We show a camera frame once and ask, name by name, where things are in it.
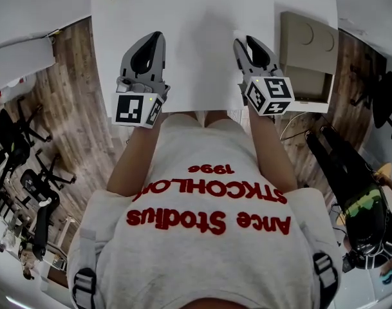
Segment white cable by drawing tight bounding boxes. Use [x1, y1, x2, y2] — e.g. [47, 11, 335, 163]
[278, 110, 314, 142]

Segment person's cream shorts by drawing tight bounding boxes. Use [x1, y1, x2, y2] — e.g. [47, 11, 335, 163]
[162, 109, 248, 135]

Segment beige drawer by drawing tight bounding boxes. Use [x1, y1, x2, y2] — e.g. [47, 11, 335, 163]
[284, 63, 334, 113]

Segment person's right forearm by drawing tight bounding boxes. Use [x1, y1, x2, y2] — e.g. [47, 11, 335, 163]
[248, 107, 299, 195]

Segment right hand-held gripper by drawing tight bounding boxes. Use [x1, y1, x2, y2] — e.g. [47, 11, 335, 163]
[232, 35, 296, 117]

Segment person's white printed t-shirt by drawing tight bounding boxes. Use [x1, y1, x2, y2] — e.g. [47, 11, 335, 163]
[66, 120, 344, 309]

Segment grey backpack strap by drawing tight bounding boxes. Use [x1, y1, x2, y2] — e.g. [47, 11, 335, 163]
[71, 229, 99, 309]
[312, 251, 341, 309]

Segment person's left forearm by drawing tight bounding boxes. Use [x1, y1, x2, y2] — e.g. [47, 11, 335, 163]
[106, 111, 163, 196]

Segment yellow round stool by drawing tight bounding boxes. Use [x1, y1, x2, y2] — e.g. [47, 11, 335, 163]
[371, 162, 392, 179]

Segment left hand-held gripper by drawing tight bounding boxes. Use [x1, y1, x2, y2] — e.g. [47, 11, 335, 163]
[111, 31, 171, 129]

